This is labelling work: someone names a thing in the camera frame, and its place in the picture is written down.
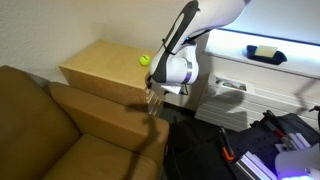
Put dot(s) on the orange handled clamp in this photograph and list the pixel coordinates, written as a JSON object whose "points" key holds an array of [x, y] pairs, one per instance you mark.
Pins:
{"points": [[226, 147]]}

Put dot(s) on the black tray on sill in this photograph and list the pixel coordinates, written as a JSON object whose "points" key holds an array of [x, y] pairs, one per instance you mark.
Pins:
{"points": [[276, 59]]}

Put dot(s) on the red handled clamp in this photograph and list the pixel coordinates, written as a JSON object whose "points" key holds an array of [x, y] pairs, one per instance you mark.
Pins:
{"points": [[269, 121]]}

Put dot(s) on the green tennis ball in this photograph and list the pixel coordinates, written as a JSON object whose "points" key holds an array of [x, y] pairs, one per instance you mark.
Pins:
{"points": [[145, 60]]}

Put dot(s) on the white window sill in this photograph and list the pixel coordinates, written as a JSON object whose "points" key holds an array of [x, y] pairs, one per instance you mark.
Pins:
{"points": [[302, 59]]}

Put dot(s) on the yellow sponge in tray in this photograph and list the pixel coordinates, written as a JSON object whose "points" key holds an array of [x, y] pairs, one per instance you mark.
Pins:
{"points": [[266, 51]]}

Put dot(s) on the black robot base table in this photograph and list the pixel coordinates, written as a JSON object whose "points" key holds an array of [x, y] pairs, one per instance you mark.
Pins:
{"points": [[302, 163]]}

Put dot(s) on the white wall heater unit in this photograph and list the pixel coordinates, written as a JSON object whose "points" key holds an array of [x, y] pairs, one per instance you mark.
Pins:
{"points": [[236, 104]]}

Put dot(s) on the brown leather armchair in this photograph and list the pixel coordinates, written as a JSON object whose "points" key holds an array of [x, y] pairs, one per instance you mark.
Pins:
{"points": [[58, 132]]}

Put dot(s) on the wooden drawer cabinet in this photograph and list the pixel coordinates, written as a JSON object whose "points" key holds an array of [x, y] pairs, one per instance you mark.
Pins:
{"points": [[113, 71]]}

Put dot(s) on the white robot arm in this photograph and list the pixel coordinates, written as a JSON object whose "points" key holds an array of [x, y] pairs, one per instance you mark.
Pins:
{"points": [[175, 62]]}

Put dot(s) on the aluminium profile rail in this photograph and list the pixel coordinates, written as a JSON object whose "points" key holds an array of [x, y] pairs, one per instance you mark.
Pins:
{"points": [[254, 168]]}

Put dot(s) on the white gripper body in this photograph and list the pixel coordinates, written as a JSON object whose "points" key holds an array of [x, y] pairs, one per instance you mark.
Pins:
{"points": [[175, 89]]}

